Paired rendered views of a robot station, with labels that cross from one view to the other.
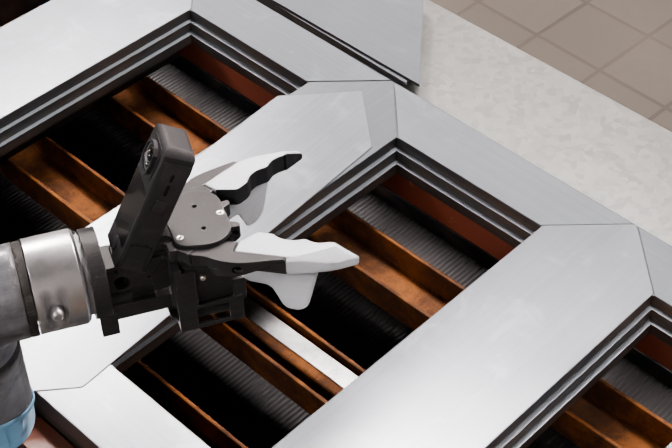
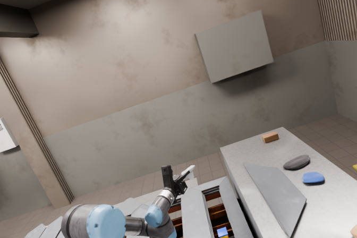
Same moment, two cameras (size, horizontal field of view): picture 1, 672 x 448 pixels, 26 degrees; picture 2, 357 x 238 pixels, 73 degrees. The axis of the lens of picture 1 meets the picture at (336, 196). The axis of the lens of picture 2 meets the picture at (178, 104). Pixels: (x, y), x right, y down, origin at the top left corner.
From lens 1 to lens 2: 0.73 m
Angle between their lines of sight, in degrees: 46
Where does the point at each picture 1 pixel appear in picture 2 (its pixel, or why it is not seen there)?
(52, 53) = not seen: outside the picture
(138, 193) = (166, 176)
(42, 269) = (164, 194)
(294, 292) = (191, 176)
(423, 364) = (188, 221)
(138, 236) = (171, 181)
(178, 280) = (179, 185)
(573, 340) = (200, 202)
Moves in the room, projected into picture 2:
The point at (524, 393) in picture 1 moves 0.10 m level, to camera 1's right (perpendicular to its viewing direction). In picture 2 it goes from (203, 211) to (211, 202)
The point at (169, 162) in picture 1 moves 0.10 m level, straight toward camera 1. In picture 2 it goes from (168, 167) to (185, 168)
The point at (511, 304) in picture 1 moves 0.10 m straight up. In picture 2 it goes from (188, 206) to (185, 195)
